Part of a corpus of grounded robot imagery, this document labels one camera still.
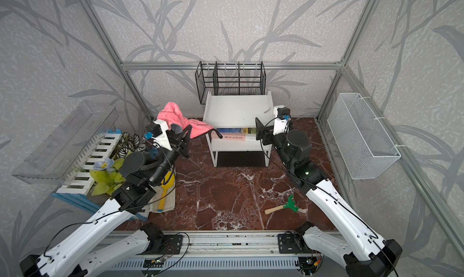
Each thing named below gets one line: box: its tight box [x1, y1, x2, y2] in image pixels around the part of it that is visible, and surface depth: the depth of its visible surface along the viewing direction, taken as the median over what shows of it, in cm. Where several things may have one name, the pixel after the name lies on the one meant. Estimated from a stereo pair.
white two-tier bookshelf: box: [203, 91, 275, 167], surface depth 82 cm
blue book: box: [216, 127, 242, 134], surface depth 86 cm
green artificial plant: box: [89, 157, 127, 196], surface depth 67 cm
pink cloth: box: [157, 102, 214, 140], surface depth 56 cm
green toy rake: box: [264, 194, 300, 215], surface depth 85 cm
